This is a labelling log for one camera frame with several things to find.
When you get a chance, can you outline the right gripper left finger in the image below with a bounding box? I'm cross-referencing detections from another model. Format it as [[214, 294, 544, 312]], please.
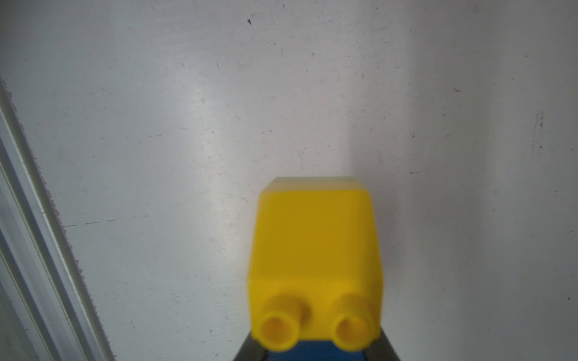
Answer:
[[233, 333, 267, 361]]

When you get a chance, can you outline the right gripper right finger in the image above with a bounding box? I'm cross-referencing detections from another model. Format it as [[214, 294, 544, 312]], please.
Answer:
[[364, 329, 400, 361]]

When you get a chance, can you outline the blue lego brick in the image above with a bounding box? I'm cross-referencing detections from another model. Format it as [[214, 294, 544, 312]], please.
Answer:
[[265, 341, 366, 361]]

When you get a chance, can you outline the yellow lego brick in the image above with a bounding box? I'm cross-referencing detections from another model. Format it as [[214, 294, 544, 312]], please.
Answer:
[[248, 177, 383, 352]]

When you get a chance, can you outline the aluminium front rail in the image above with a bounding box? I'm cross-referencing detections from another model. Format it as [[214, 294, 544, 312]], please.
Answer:
[[1, 88, 114, 360]]

